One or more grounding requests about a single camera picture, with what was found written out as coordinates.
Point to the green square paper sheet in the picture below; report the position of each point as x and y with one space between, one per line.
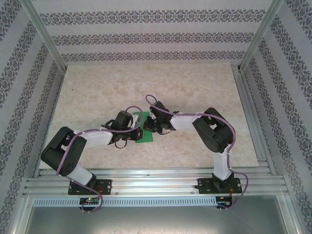
147 137

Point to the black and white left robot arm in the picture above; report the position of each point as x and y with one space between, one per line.
70 156

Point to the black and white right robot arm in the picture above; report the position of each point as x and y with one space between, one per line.
214 136

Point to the grey metal sheet panel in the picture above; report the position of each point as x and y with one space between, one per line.
156 220

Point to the left small circuit board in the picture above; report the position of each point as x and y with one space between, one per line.
89 200

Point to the small circuit board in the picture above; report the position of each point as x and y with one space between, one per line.
89 200
223 203

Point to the right small circuit board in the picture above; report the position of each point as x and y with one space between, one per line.
223 203

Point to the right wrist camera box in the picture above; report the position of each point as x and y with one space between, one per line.
151 115

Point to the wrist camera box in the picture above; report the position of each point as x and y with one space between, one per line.
136 120
151 115

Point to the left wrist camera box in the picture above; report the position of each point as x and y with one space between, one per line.
136 120

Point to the aluminium mounting rail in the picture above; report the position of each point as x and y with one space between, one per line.
156 181

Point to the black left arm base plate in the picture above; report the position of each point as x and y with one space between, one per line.
107 186

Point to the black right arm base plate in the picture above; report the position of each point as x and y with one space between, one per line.
204 186

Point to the aluminium side rail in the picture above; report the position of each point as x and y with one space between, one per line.
251 114

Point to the aluminium frame post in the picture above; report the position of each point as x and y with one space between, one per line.
260 34
44 34

